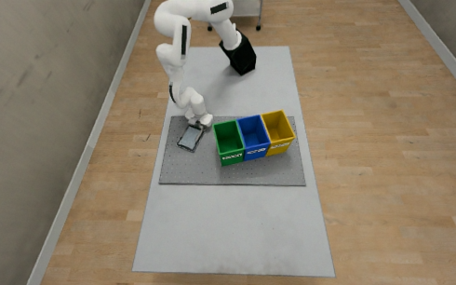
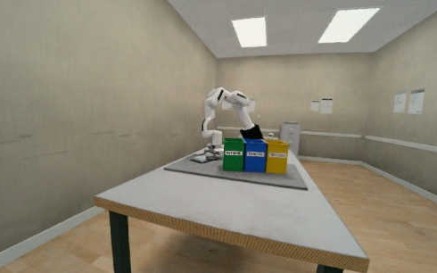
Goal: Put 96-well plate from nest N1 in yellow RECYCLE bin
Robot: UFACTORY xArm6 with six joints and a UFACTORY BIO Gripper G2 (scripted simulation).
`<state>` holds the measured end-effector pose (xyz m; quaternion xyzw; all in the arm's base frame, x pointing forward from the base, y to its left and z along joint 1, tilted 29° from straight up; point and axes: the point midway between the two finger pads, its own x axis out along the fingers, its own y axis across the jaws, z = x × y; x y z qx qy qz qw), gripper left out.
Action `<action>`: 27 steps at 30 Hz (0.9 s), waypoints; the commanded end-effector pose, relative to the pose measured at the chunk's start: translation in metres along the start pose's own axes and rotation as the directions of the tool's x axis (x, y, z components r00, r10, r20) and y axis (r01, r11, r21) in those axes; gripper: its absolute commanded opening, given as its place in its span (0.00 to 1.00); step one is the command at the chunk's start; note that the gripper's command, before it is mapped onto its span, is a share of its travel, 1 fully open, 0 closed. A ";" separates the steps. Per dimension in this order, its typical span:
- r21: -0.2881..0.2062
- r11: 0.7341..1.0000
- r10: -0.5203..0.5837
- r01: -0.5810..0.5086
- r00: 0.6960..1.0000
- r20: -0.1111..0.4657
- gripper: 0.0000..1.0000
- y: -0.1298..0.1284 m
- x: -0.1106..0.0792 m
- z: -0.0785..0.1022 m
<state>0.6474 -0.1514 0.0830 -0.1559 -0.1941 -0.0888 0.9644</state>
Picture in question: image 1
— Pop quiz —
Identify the green bin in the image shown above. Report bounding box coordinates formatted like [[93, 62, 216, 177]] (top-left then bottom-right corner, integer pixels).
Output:
[[212, 119, 246, 167]]

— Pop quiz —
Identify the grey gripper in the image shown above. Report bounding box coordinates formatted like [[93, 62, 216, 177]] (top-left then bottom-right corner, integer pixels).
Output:
[[181, 108, 213, 143]]

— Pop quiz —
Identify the yellow recycle bin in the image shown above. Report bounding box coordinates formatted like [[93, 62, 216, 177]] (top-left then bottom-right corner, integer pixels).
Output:
[[260, 109, 296, 156]]

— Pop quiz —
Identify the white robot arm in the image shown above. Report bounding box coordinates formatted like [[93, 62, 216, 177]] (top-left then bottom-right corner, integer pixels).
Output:
[[154, 0, 241, 125]]

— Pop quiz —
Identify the blue bin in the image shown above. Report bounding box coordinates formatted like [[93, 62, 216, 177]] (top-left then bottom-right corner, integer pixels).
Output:
[[236, 115, 271, 161]]

